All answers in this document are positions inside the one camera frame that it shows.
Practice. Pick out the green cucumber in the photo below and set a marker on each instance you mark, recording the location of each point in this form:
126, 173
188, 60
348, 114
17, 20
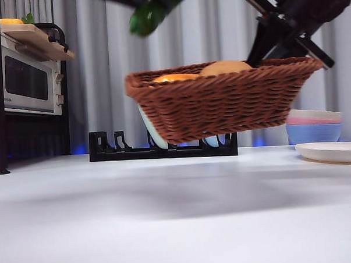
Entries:
144, 22

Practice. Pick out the white toaster oven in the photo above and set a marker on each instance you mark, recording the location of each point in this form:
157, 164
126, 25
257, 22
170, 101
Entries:
30, 82

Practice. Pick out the brown potato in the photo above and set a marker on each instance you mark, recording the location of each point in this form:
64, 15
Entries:
225, 67

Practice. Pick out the white plate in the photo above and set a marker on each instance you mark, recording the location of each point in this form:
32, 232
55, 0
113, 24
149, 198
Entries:
330, 152

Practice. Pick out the pink bowl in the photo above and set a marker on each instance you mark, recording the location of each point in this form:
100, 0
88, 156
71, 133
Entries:
315, 120

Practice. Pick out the black dish rack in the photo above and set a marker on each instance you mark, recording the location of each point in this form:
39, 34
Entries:
121, 152

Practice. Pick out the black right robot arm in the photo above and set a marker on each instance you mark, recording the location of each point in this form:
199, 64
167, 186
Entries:
324, 2

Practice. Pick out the grey pleated curtain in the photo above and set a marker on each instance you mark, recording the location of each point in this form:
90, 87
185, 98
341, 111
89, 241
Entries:
103, 82

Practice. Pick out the green leafy garnish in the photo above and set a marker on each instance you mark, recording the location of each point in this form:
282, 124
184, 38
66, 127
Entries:
28, 19

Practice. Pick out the yellow orange food item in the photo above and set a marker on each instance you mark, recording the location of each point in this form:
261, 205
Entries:
10, 21

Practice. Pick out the brown wicker basket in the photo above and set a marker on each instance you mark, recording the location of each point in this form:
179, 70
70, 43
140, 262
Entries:
221, 106

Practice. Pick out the light blue plate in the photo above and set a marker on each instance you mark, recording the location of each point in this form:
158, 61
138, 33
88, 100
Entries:
212, 141

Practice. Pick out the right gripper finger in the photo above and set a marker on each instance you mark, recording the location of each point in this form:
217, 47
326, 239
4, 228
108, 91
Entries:
279, 51
259, 40

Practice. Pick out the pale green plate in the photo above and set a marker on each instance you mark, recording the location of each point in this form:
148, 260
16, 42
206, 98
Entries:
155, 135

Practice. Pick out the beige bowl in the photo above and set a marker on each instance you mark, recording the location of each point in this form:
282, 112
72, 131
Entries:
317, 114

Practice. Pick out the blue bowl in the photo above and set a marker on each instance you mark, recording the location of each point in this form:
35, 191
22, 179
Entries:
312, 134

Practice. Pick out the wooden cutting board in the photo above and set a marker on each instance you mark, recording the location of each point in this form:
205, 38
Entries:
40, 44

